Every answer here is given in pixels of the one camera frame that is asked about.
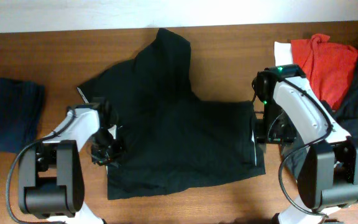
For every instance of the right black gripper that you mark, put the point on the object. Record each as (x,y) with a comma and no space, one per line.
(260,130)

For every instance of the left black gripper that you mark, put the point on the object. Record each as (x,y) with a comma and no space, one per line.
(103,154)

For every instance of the black shorts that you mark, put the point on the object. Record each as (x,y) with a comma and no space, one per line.
(172,140)

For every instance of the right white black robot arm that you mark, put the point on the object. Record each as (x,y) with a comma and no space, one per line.
(328,178)

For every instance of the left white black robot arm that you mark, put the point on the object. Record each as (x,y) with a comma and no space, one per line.
(51,185)

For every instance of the white garment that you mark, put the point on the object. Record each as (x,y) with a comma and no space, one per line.
(282,53)

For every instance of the red garment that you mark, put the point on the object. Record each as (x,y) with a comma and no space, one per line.
(328,66)

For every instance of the folded navy blue garment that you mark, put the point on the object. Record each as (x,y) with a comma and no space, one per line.
(21,104)

